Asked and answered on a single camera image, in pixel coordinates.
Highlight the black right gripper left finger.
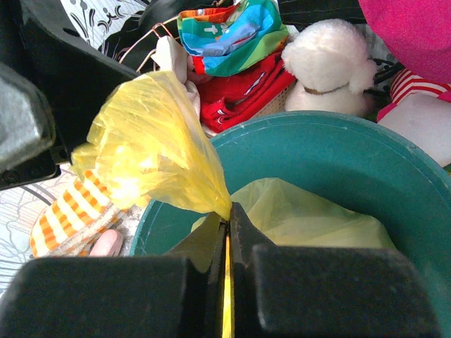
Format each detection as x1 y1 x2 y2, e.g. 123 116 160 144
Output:
1 221 226 337

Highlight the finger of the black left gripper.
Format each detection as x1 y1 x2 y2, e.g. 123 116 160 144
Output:
19 1 137 153

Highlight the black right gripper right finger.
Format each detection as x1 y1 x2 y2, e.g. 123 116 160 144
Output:
230 203 442 337

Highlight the yellow trash bag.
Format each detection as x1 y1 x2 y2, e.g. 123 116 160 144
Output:
70 70 399 338

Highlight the cream tote bag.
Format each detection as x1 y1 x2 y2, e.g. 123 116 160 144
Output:
119 23 202 120

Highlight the teal trash bin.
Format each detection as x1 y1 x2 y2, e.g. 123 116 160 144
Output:
132 112 450 337

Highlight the black round hat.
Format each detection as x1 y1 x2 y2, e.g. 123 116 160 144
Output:
99 0 234 72

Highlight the orange checked towel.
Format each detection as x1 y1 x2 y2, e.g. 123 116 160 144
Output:
30 170 126 258

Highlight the red cloth in basket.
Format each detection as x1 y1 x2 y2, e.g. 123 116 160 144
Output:
197 52 295 133

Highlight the colourful striped cloth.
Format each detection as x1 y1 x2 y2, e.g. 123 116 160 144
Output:
177 1 289 77

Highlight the pink white plush doll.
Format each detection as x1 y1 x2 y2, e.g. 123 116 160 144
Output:
376 69 450 167

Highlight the white fluffy plush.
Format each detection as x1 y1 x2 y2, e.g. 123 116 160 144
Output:
281 19 376 118

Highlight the magenta knit hat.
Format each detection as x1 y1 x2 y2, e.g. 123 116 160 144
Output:
359 1 450 83

